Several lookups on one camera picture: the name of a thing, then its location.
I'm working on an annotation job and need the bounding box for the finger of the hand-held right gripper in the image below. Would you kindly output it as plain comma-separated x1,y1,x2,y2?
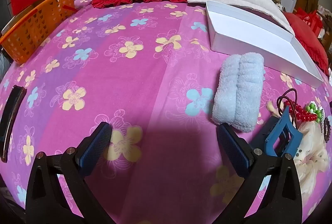
252,115,277,149

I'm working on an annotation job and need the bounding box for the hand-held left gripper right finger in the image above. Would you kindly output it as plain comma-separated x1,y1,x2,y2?
217,123,304,224

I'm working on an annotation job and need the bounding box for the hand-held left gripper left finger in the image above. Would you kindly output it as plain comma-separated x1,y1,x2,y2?
24,121,115,224

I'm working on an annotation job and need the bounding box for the blue hair claw clip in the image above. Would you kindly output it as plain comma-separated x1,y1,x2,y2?
265,107,303,157

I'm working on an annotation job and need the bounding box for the dark elastic hair tie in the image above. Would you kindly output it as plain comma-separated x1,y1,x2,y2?
276,88,299,123

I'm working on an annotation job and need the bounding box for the red bead bracelet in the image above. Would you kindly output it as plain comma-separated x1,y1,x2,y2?
283,100,320,123

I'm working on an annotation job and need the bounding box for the light blue towel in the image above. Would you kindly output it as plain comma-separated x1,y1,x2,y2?
212,52,265,133

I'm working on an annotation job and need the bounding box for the cream lace scrunchie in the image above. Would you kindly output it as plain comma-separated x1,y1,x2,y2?
293,120,330,204

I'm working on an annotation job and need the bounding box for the green bead bracelet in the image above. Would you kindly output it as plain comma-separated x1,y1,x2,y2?
305,101,323,121

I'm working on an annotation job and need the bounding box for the dark bead bracelet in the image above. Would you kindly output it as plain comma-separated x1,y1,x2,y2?
322,116,332,142

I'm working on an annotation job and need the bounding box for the white shallow box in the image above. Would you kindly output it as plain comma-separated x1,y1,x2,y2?
206,0,324,89

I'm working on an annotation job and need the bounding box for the pink floral bedsheet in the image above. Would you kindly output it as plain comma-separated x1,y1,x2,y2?
0,0,332,224

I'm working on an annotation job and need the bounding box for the black smartphone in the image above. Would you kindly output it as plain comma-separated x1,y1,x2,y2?
0,85,27,163

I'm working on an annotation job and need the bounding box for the red shopping bag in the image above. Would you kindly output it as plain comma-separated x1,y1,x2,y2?
297,7,323,30

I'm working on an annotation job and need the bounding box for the orange plastic basket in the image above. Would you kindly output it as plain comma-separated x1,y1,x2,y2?
0,0,78,66

